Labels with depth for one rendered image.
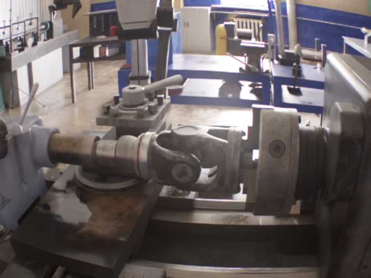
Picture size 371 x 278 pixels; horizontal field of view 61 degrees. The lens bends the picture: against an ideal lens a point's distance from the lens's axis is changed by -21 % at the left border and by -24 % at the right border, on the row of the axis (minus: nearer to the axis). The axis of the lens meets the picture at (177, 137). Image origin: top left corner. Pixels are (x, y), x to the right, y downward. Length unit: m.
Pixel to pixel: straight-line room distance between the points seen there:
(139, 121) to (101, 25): 4.40
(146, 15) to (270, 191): 1.34
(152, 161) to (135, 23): 1.17
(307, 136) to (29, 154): 0.70
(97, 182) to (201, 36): 6.60
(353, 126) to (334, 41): 7.49
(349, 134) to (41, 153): 0.75
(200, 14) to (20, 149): 6.73
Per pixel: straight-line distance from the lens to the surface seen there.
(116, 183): 1.10
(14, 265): 0.98
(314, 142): 0.83
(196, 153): 0.88
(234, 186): 0.84
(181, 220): 1.13
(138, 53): 2.02
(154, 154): 0.85
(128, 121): 1.03
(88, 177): 1.15
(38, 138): 1.00
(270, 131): 0.78
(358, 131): 0.63
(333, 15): 8.06
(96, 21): 5.41
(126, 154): 0.90
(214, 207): 1.18
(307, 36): 7.98
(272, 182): 0.77
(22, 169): 1.02
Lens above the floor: 1.49
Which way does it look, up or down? 24 degrees down
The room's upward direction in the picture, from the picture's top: 2 degrees counter-clockwise
